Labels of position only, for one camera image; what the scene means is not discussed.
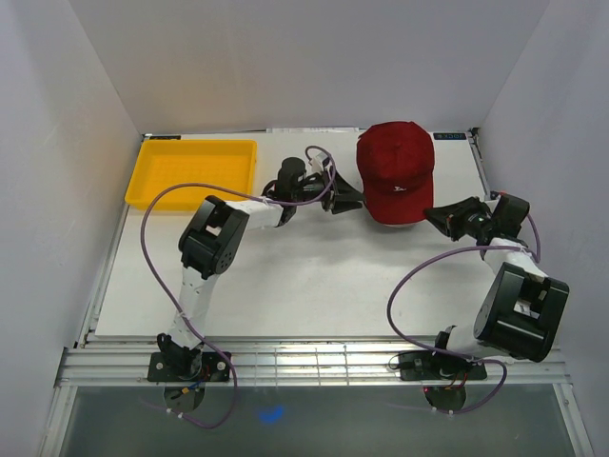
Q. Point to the aluminium rail frame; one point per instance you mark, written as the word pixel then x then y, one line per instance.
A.
pixel 259 363

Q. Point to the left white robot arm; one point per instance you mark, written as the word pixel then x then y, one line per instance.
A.
pixel 209 245

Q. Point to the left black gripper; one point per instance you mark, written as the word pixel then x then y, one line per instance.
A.
pixel 343 197

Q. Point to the yellow plastic bin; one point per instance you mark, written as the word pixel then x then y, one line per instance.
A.
pixel 162 163

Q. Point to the white baseball cap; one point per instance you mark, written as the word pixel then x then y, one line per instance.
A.
pixel 400 226

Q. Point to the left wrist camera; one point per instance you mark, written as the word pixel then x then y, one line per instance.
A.
pixel 318 160

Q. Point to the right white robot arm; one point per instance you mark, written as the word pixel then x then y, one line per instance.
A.
pixel 521 312

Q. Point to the white paper label strip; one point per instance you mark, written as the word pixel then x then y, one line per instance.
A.
pixel 313 130

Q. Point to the red baseball cap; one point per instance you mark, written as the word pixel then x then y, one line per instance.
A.
pixel 396 162

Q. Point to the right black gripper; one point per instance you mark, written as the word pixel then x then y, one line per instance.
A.
pixel 448 218

